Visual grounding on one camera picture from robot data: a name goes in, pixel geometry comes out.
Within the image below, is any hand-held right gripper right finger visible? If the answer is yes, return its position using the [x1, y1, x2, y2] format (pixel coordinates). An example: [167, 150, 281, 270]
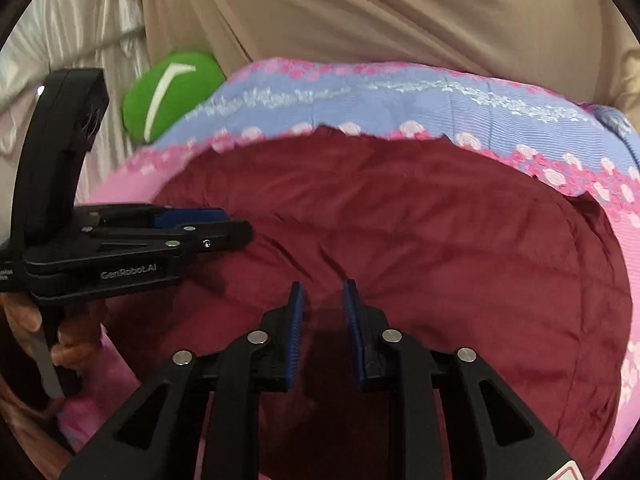
[341, 279, 581, 480]

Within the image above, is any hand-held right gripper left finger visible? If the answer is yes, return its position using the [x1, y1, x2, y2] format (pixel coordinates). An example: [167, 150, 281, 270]
[59, 281, 306, 480]

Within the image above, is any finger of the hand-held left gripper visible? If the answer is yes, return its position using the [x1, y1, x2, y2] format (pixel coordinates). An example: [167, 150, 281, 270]
[80, 220, 253, 261]
[75, 202, 228, 233]

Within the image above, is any maroon quilted puffer jacket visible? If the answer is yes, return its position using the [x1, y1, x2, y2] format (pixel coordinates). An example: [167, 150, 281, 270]
[102, 125, 632, 480]

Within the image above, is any person's left hand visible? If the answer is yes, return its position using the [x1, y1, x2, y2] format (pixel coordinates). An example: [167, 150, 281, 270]
[0, 292, 108, 371]

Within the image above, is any green plush pillow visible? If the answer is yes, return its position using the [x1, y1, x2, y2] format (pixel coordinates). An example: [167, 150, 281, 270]
[122, 51, 227, 145]

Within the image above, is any grey metal rod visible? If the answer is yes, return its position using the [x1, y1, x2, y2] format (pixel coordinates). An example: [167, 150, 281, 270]
[50, 29, 146, 63]

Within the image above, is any silver satin curtain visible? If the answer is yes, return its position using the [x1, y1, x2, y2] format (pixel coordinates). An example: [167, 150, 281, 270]
[0, 0, 151, 206]

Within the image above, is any pink floral bed sheet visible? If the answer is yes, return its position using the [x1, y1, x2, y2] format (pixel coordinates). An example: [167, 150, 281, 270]
[57, 57, 640, 480]

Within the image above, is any beige draped cloth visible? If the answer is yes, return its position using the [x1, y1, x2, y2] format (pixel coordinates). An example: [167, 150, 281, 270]
[142, 0, 626, 111]

